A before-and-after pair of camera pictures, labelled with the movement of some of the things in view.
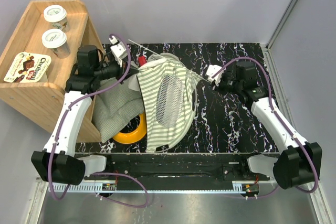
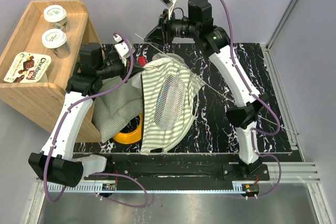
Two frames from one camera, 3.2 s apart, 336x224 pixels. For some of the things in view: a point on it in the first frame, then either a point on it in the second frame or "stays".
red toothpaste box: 142,61 stays
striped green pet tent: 168,87 stays
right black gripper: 224,75 -> 161,33
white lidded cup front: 57,40 stays
